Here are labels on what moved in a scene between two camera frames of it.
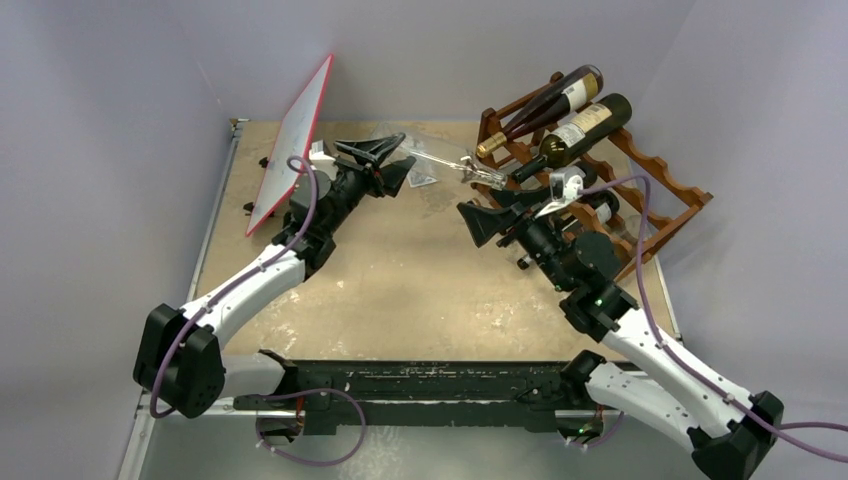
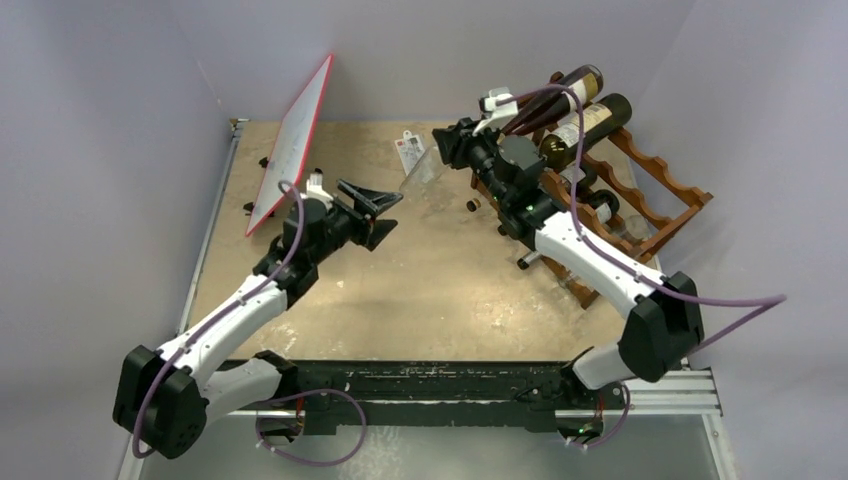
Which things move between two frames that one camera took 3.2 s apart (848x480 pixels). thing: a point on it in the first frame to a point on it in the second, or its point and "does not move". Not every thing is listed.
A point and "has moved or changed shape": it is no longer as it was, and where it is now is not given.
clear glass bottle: [472, 172] has moved or changed shape
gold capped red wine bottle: [573, 88] does not move
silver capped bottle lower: [602, 203] does not move
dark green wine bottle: [559, 145] does not move
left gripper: [378, 182] to [369, 231]
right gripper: [510, 221] to [452, 143]
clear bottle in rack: [632, 228] does not move
